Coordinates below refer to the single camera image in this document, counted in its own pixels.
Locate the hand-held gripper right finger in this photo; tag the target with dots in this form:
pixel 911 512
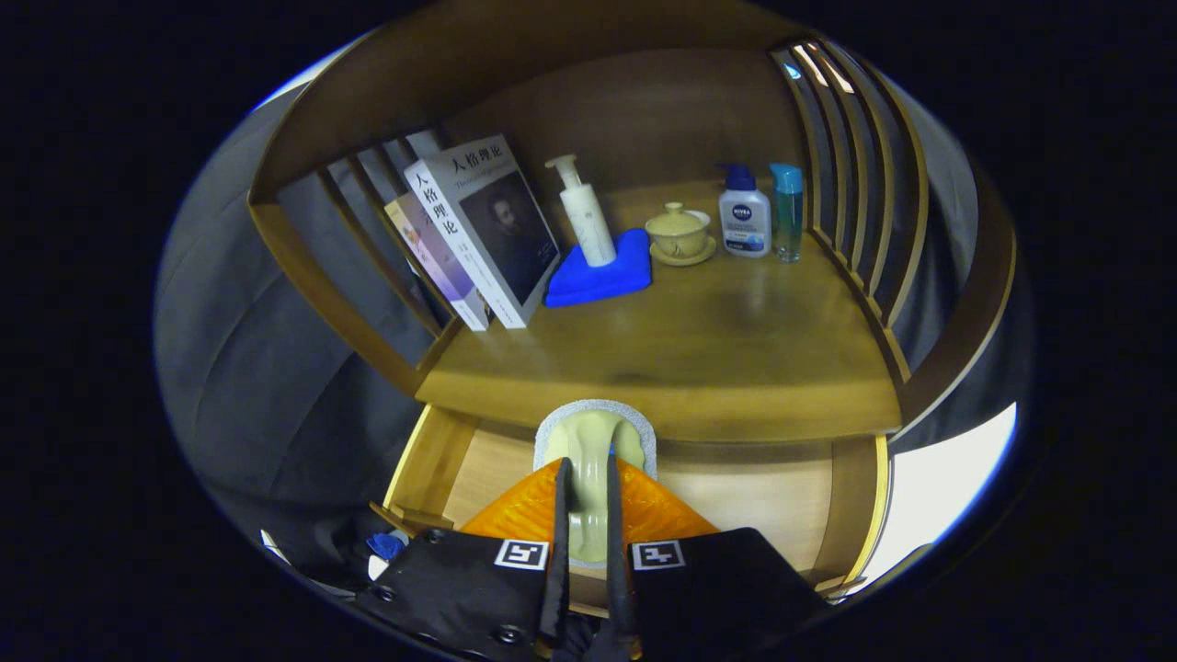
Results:
pixel 618 570

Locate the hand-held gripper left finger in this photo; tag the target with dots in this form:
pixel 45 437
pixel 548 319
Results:
pixel 560 561

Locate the wooden drawer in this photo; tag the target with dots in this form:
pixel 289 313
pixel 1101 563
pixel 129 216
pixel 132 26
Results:
pixel 736 496

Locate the wooden countertop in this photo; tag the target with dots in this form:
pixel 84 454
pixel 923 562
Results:
pixel 736 340

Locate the wooden cabinet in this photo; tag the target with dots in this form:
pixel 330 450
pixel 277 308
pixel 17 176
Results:
pixel 644 110

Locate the small blue object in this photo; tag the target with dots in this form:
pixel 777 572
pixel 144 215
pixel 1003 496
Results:
pixel 386 546

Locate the blue folded cloth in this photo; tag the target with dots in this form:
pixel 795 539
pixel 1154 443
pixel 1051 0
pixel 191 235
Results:
pixel 588 285

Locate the purple book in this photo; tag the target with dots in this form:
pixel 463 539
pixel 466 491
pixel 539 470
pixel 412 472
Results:
pixel 441 267

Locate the white flat panel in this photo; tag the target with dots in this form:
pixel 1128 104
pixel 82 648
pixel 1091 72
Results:
pixel 938 478

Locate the white book with portrait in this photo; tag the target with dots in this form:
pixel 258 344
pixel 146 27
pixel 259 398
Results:
pixel 497 230

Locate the yellow lidded teacup with saucer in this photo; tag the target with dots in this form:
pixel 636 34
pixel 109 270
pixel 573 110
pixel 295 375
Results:
pixel 680 237

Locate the white and blue pump bottle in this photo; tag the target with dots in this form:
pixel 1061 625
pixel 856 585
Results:
pixel 745 221

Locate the black backdrop cloth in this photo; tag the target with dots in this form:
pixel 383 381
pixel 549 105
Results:
pixel 239 368

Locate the teal slim bottle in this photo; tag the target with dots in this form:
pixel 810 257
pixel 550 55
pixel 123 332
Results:
pixel 787 216

